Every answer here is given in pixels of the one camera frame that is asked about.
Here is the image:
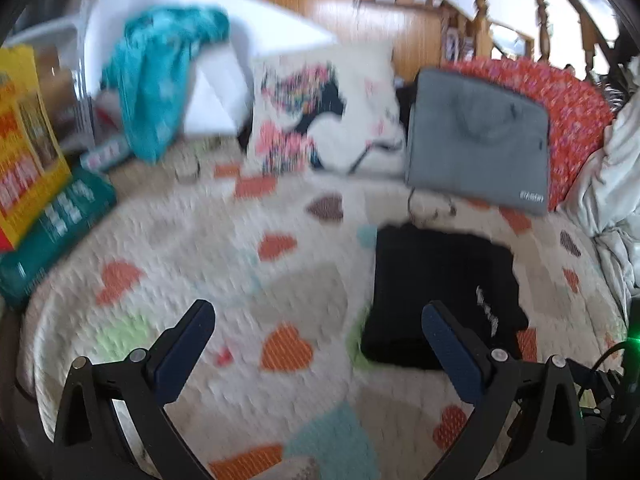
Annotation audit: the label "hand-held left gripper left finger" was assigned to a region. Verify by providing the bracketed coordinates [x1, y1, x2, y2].
[50, 299, 217, 480]

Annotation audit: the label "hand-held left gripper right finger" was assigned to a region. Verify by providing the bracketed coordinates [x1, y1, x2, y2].
[421, 301, 588, 480]

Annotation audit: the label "black pants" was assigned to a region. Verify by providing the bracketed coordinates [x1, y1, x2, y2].
[360, 224, 531, 372]

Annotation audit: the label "heart patterned quilt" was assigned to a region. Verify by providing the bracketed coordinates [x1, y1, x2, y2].
[20, 137, 628, 480]

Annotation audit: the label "green box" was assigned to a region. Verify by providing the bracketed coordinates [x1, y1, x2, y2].
[0, 166, 119, 307]

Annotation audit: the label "small light packet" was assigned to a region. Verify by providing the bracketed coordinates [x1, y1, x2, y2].
[79, 139, 132, 172]

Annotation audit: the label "grey laptop bag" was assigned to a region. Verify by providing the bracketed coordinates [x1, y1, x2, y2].
[404, 67, 551, 217]

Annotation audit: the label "white crumpled duvet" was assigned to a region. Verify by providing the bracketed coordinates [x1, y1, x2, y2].
[564, 57, 640, 311]

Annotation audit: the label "yellow box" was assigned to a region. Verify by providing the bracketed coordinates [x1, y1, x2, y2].
[0, 45, 72, 255]

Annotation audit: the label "red patterned cushion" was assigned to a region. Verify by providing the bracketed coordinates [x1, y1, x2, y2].
[445, 56, 617, 212]

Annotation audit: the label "printed white pillow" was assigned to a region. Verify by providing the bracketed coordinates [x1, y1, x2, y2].
[246, 41, 407, 177]

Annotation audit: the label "teal cloth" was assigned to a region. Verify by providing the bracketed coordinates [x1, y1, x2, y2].
[101, 6, 231, 164]

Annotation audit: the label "white chair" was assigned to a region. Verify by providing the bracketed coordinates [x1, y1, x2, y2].
[84, 0, 337, 137]

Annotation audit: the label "wooden stair railing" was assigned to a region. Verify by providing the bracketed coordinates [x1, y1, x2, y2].
[350, 0, 618, 78]

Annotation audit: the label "black cable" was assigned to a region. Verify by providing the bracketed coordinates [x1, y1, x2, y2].
[579, 341, 632, 403]

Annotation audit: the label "thin dark cord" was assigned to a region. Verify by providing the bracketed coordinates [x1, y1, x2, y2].
[406, 187, 458, 228]

